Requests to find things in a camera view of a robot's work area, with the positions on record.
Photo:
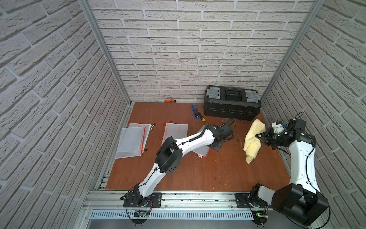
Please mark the white mesh document bag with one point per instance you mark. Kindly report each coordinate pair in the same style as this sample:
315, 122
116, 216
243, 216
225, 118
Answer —
146, 130
176, 131

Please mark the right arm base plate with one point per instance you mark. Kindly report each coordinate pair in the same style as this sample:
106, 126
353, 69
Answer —
245, 200

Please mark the aluminium front rail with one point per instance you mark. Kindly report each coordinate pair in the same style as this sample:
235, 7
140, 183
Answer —
170, 200

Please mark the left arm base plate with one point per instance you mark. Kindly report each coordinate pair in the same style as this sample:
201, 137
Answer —
132, 200

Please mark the orange black utility knife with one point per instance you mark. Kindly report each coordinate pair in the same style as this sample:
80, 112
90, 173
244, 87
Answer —
170, 101

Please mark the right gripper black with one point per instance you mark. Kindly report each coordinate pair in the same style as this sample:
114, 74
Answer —
266, 136

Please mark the black plastic toolbox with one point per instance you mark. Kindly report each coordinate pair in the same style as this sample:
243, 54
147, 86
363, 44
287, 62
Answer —
231, 102

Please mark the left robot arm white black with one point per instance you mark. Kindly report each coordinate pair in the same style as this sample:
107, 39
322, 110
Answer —
170, 154

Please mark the black yellow screwdriver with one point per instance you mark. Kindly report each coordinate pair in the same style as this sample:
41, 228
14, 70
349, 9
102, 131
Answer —
201, 117

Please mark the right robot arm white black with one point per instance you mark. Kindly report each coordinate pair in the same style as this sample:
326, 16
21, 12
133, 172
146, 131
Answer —
301, 200

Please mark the red zipper mesh document bag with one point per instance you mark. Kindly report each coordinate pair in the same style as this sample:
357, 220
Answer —
130, 143

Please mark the yellow cleaning cloth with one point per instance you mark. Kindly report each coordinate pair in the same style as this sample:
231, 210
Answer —
252, 143

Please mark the blue tool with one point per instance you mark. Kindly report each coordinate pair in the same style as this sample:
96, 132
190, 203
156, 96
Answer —
195, 111

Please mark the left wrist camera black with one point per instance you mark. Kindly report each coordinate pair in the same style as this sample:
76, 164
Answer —
226, 128

